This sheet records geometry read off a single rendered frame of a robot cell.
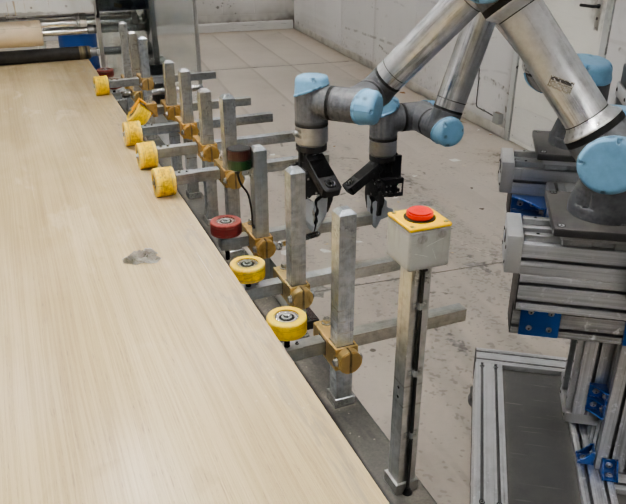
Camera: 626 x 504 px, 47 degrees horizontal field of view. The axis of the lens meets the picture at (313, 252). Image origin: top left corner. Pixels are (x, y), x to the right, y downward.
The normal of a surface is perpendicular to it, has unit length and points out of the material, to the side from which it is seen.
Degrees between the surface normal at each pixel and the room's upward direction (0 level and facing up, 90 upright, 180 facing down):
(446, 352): 0
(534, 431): 0
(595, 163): 96
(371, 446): 0
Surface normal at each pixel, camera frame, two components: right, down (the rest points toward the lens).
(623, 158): -0.34, 0.51
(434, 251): 0.38, 0.41
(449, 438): 0.00, -0.90
